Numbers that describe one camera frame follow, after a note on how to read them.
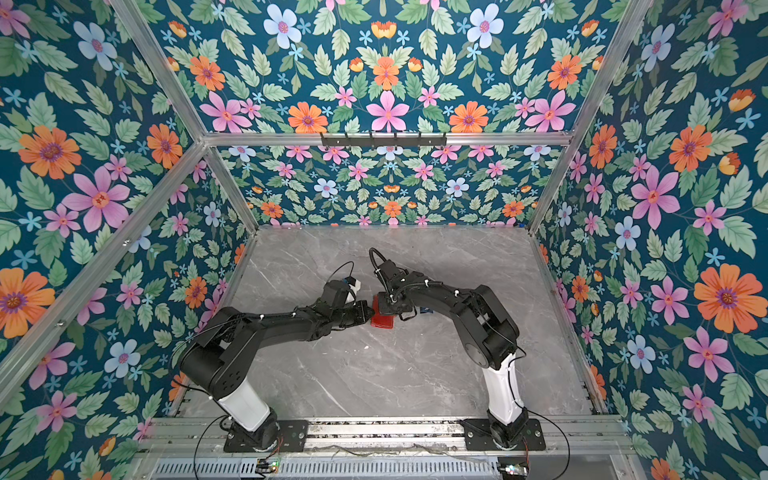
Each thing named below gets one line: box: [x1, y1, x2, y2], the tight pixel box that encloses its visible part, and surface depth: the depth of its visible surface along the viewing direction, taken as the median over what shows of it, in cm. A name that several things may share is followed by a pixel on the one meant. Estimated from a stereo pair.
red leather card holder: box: [370, 294, 396, 329], surface depth 93 cm
